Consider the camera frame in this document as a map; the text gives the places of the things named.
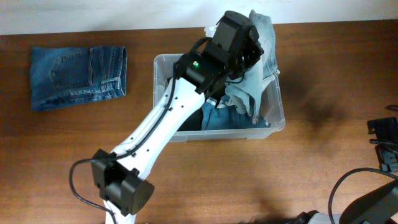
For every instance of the light blue jeans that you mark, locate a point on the light blue jeans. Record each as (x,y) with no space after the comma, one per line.
(246,95)

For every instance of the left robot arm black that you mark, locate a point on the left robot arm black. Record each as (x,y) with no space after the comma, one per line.
(121,174)

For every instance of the clear plastic storage bin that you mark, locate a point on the clear plastic storage bin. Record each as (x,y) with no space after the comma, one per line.
(271,108)

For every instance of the blue garment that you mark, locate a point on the blue garment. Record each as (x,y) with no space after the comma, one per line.
(217,115)

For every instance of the dark navy garment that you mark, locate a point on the dark navy garment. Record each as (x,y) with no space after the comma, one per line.
(217,95)

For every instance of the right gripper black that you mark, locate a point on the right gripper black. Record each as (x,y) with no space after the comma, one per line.
(379,126)

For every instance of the dark blue jeans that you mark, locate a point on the dark blue jeans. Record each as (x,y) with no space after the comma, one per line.
(63,77)

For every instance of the black garment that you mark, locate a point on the black garment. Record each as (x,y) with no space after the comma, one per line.
(192,121)

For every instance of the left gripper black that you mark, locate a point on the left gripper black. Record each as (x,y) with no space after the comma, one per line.
(252,48)

